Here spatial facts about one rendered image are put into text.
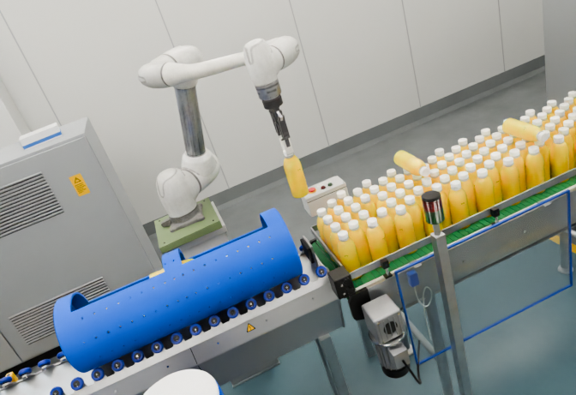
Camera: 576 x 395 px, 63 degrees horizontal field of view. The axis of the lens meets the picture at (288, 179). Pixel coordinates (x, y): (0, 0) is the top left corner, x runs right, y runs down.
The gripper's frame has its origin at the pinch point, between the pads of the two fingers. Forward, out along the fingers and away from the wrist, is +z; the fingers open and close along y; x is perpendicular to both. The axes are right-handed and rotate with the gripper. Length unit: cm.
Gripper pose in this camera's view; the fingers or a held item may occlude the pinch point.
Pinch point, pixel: (286, 145)
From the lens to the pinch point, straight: 185.5
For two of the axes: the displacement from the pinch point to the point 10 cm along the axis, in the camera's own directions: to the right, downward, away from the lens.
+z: 2.8, 8.6, 4.3
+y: 3.1, 3.4, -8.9
